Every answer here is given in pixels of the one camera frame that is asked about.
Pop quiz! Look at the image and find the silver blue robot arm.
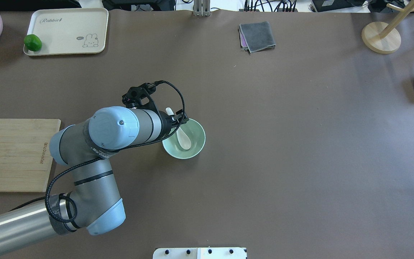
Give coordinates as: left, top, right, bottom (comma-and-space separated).
0, 106, 185, 256

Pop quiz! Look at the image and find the bamboo cutting board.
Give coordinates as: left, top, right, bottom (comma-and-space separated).
0, 119, 61, 193

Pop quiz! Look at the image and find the green lime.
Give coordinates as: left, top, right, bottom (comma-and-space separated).
23, 34, 42, 51

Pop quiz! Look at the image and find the white ceramic spoon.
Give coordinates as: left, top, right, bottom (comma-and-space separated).
163, 126, 192, 151

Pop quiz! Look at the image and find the wooden mug tree stand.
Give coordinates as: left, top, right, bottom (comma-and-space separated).
361, 0, 414, 54

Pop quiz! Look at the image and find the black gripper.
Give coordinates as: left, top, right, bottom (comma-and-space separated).
160, 112, 188, 139

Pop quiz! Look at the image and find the cream rabbit tray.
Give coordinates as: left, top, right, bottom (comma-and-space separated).
23, 7, 109, 56

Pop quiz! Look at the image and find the grey folded cloth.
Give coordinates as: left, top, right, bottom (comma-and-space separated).
238, 21, 276, 54

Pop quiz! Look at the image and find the green ceramic bowl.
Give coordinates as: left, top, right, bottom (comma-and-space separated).
162, 118, 206, 159

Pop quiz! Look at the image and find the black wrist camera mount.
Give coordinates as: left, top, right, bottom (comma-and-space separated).
122, 82, 160, 115

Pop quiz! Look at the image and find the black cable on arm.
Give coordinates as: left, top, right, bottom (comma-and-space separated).
9, 81, 187, 223

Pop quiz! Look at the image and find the white pedestal column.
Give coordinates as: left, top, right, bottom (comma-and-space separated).
152, 246, 248, 259

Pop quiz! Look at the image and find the aluminium frame post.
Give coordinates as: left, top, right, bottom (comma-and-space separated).
193, 0, 211, 17

